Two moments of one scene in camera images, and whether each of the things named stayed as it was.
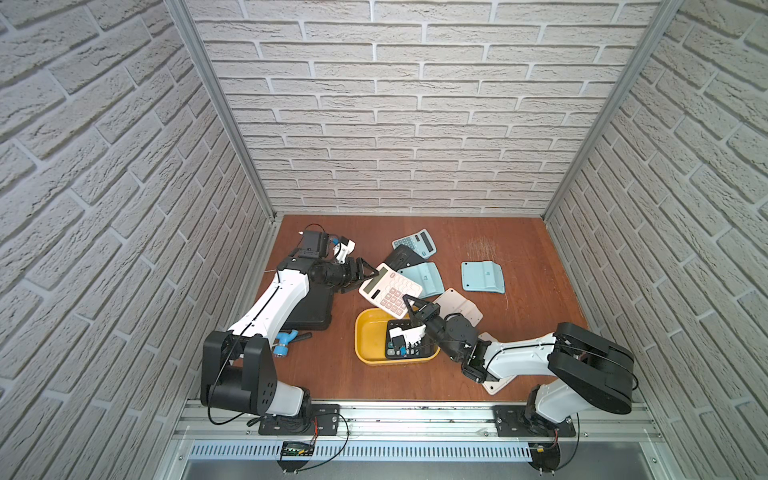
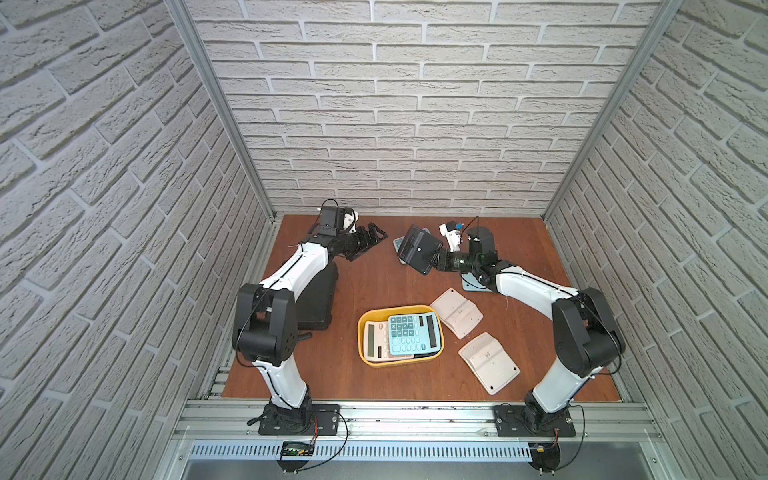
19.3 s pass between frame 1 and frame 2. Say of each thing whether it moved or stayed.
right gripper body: moved
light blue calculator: moved
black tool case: stayed
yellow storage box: stayed
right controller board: stayed
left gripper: moved
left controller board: stayed
